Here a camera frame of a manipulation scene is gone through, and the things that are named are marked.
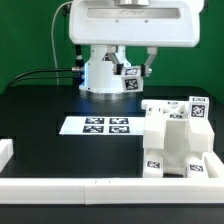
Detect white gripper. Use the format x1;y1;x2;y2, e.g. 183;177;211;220
69;0;204;77

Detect white cube nut with tag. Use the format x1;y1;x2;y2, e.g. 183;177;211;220
121;66;143;93

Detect white chair side frame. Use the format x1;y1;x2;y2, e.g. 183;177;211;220
141;96;214;153

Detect small white cube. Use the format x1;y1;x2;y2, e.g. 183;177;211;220
188;96;209;119

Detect white chair seat block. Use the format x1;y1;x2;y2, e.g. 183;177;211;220
163;120;188;175

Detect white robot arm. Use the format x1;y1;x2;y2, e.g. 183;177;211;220
69;0;205;100

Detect white flat chair panel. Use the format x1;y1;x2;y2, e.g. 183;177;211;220
59;116;144;136

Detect black cables at base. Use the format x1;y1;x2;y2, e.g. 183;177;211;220
3;66;86;94

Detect white border fence frame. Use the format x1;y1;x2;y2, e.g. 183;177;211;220
0;136;224;205

